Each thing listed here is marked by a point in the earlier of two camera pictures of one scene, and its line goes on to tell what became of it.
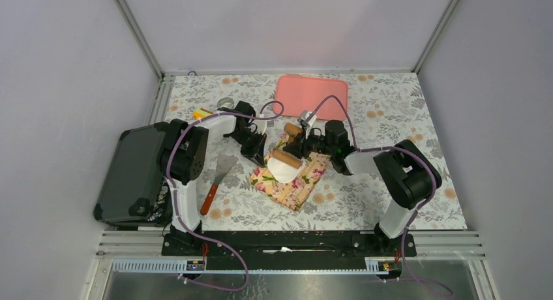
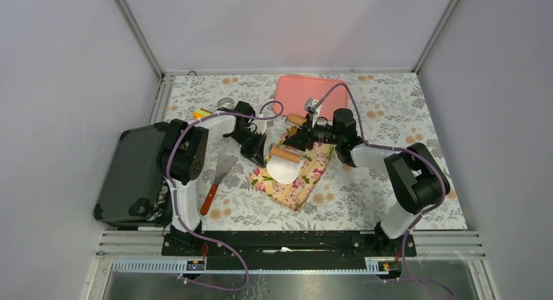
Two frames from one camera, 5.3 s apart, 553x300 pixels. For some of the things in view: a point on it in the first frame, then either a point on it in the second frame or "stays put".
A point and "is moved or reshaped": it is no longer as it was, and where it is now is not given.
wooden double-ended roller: x=285 y=158 is moved or reshaped
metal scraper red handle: x=224 y=164 stays put
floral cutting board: x=292 y=195 stays put
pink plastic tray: x=300 y=94 stays put
